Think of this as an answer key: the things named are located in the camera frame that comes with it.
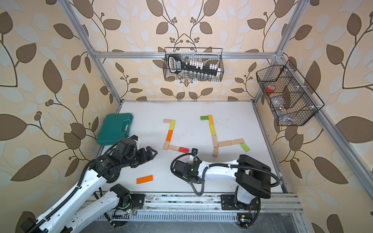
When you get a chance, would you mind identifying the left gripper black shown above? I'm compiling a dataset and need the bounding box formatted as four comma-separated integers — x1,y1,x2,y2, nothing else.
120,146,158,169

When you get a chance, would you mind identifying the wooden block pair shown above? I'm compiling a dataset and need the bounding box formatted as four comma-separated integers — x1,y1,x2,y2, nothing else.
168,145,180,151

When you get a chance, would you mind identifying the red block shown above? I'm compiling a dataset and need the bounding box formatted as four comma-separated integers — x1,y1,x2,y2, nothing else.
178,147,189,153

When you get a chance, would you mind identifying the orange block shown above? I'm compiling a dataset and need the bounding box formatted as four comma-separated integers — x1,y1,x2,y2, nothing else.
166,130,173,142
137,175,153,184

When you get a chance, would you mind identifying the yellow block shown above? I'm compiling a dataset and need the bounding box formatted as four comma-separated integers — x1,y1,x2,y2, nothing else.
169,120,175,131
209,125,216,136

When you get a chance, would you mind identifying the small wooden block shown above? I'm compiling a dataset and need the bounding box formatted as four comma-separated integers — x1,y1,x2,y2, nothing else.
163,119,172,124

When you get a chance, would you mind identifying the orange-yellow block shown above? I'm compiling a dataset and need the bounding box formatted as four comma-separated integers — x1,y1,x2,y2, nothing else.
208,115,214,125

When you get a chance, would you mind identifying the light green block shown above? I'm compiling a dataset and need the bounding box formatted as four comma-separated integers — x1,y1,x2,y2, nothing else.
240,143,250,152

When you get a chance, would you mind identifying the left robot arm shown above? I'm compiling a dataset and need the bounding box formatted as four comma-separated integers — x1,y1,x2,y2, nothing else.
18,136,158,233

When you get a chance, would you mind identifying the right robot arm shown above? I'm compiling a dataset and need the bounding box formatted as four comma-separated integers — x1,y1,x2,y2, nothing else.
170,153,281,204

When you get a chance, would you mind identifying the green plastic tool case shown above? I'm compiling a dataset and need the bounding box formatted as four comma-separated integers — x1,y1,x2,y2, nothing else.
96,113,133,146

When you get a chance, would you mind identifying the black tape roll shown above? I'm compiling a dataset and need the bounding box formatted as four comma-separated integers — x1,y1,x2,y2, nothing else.
107,172,120,183

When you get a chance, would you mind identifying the black socket holder tool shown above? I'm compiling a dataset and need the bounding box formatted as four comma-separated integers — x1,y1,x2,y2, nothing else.
165,54,223,77

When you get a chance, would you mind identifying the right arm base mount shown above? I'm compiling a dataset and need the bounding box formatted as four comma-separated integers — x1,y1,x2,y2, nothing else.
220,194,259,211

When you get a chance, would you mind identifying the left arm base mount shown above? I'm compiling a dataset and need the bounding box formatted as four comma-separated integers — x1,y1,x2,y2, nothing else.
113,193,146,211

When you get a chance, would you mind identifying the back wire basket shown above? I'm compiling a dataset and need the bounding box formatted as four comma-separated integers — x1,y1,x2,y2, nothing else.
163,46,224,82

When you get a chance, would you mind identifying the wire basket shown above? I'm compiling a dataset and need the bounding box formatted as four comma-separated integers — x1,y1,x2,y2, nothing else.
256,61,324,126
163,46,224,82

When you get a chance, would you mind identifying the right wire basket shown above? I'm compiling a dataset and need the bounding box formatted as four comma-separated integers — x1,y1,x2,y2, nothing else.
256,61,324,126

